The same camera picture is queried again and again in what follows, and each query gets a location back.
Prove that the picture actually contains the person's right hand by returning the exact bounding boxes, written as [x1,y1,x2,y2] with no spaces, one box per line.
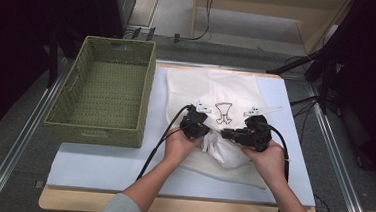
[238,138,290,191]

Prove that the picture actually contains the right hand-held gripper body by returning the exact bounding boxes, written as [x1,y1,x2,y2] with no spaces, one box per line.
[239,104,284,155]

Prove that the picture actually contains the left hand-held gripper black cable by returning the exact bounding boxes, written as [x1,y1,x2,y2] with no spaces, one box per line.
[136,101,194,185]

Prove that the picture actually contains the right hand-held gripper black cable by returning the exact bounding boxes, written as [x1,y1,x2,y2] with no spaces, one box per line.
[258,122,293,212]

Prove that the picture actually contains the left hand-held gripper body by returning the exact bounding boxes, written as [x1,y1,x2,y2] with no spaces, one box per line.
[178,100,214,142]

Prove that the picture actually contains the black cabinet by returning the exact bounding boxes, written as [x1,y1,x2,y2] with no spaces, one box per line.
[90,0,137,40]

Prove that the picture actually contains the metal floor rail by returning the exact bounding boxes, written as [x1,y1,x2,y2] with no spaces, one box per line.
[0,56,77,212]
[297,82,376,212]

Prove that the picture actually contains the person's left hand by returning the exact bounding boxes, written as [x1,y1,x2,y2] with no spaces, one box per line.
[163,127,205,170]

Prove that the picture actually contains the hand-held gripper black cable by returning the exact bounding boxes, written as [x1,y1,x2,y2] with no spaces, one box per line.
[136,101,194,185]
[258,122,293,212]

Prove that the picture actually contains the green woven basket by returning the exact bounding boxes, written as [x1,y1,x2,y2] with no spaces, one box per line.
[42,32,159,149]

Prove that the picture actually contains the black tripod stand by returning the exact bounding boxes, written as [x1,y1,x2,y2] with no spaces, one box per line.
[264,41,342,117]

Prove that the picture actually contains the white cloth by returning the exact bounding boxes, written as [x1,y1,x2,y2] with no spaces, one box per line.
[159,67,276,190]

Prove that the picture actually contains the light wooden shelf unit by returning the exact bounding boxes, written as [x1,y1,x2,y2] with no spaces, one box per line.
[189,0,355,58]

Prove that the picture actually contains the thin black hanging cable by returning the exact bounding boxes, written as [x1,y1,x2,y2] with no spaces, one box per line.
[189,0,215,42]

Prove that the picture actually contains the black floor cables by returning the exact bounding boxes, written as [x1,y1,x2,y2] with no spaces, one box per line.
[288,94,321,119]

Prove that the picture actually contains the dark curtain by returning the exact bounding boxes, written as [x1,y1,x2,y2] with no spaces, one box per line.
[317,0,376,180]

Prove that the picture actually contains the person's grey shirt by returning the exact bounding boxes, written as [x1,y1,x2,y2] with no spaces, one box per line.
[86,190,178,212]

